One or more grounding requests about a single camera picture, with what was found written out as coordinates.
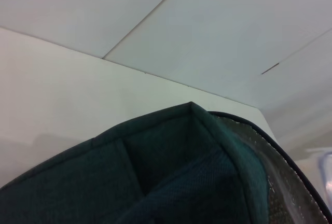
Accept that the dark teal insulated lunch bag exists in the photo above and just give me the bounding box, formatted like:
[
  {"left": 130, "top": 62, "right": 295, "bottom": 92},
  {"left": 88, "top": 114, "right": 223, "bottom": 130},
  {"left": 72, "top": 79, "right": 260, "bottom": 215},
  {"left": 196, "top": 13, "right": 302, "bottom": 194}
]
[{"left": 0, "top": 101, "right": 332, "bottom": 224}]

